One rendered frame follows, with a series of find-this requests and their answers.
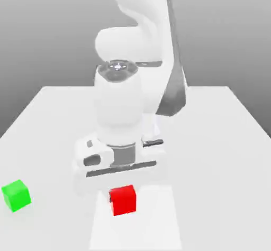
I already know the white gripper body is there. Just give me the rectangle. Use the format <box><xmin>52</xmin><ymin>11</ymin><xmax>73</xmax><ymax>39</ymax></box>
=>
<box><xmin>73</xmin><ymin>159</ymin><xmax>169</xmax><ymax>196</ymax></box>

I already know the small red cube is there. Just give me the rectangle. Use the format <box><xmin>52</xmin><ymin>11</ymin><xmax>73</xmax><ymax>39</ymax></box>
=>
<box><xmin>109</xmin><ymin>184</ymin><xmax>137</xmax><ymax>217</ymax></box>

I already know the small green cube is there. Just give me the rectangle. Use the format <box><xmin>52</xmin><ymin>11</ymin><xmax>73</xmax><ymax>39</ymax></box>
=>
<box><xmin>1</xmin><ymin>179</ymin><xmax>32</xmax><ymax>213</ymax></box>

